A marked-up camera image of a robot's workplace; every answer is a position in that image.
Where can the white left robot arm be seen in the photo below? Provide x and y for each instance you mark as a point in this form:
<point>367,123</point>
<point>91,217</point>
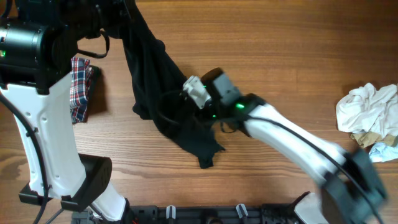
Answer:
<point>37,47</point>

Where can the tan crumpled cloth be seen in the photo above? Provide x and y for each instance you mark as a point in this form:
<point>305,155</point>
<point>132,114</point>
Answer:
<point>368,139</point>

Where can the light blue crumpled cloth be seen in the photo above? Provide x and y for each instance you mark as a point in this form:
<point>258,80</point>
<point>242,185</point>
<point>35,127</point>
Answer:
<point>381,152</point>

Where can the plaid folded shirt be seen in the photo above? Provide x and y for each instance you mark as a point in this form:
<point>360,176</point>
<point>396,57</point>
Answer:
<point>82,74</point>

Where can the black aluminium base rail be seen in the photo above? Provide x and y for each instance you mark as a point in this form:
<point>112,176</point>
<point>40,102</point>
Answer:
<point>264,214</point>

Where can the black t-shirt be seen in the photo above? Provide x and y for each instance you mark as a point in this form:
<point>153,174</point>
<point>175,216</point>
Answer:
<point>157,85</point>

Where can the white crumpled cloth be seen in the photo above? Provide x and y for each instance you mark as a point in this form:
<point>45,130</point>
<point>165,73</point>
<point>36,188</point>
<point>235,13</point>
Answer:
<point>368,110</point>

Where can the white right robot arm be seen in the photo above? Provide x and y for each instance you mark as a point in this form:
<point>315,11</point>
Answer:
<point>350,189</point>

